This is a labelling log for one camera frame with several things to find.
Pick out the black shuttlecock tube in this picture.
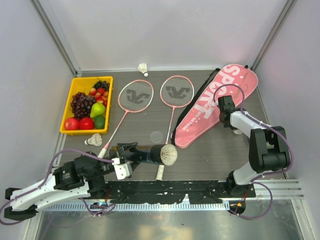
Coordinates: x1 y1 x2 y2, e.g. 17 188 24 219
125 144 166 166

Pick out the white shuttlecock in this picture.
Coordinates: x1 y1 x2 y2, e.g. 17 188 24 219
84 133 103 147
137 63 149 77
160 144 178 166

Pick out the clear tube lid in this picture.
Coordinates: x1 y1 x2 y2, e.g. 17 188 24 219
150 131 163 143

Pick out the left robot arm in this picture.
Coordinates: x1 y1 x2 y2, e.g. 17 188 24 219
0 142 138 225

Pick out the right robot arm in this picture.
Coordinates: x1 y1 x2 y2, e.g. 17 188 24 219
217 95 291 197

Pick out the left pink badminton racket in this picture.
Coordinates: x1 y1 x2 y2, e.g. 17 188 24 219
98 79 154 158

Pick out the pink badminton racket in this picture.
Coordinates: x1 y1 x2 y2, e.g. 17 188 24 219
98 79 154 158
154 75 195 181

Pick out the right pink badminton racket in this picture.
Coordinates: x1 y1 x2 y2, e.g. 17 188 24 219
154 75 195 181

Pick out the green lime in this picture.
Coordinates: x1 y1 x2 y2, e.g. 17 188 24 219
93 115 106 130

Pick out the right red apple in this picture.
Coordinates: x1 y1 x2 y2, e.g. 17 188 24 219
79 117 95 131

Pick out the red apple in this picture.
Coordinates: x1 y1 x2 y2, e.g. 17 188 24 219
64 117 80 131
79 117 95 131

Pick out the green pear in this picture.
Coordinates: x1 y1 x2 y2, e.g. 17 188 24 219
90 102 106 119

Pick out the left red apple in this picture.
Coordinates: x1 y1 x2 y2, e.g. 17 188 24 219
64 117 80 131

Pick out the purple grape bunch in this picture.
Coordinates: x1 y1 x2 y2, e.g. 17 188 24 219
70 92 97 120

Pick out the black grape bunch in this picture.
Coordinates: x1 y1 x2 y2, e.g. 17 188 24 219
93 80 110 92

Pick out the yellow plastic bin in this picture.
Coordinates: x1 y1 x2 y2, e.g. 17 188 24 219
60 76 113 136

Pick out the pink racket bag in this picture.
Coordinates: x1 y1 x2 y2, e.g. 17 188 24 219
171 64 259 149

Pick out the white cable duct strip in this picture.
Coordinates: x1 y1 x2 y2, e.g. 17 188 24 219
45 201 230 212

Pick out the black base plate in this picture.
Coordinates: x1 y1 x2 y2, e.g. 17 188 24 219
106 180 256 205

